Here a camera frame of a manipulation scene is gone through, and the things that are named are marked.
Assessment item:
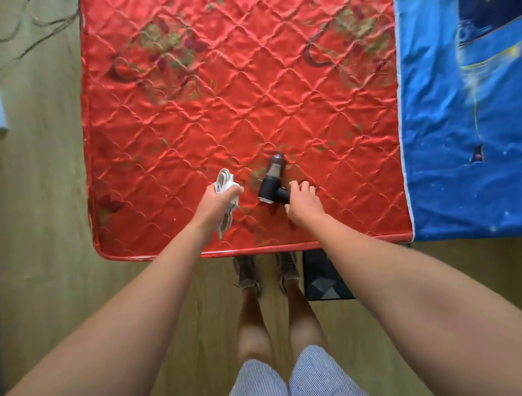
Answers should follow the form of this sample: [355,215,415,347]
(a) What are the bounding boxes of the person's right grey shoe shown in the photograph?
[275,252,302,295]

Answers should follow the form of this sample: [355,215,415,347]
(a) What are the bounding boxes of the red quilted mattress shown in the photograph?
[78,0,414,262]

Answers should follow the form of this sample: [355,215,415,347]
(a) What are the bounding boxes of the white power cord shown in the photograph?
[213,168,241,242]

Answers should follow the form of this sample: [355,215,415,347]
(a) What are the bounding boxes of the person's left hand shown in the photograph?
[191,183,245,240]

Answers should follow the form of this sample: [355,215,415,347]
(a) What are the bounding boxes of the blue printed bedsheet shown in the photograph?
[394,0,522,242]

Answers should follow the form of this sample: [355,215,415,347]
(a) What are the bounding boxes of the striped blue white shorts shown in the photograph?
[228,345,370,396]

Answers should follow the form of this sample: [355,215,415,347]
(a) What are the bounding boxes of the person's right leg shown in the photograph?
[285,281,332,361]

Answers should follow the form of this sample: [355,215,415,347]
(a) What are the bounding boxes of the person's left grey shoe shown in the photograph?
[233,256,262,299]

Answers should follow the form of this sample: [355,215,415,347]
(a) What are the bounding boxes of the dark patterned floor mat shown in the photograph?
[302,250,356,302]

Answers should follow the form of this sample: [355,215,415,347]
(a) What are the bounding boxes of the person's right forearm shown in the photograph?
[303,213,522,396]

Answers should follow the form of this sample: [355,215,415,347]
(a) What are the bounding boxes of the thin dark floor cables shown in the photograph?
[0,0,80,72]

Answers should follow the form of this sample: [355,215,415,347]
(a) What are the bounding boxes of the person's right hand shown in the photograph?
[284,181,327,229]

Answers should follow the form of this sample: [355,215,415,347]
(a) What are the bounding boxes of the person's grey shoe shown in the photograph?
[275,252,302,295]
[233,256,262,299]

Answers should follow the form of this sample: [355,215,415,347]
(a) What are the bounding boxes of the person's left forearm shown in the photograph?
[0,222,213,396]

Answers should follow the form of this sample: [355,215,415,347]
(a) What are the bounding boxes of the person's left leg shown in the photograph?
[237,286,276,368]

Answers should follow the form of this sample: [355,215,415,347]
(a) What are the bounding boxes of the person's leg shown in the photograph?
[237,286,276,368]
[285,281,332,361]

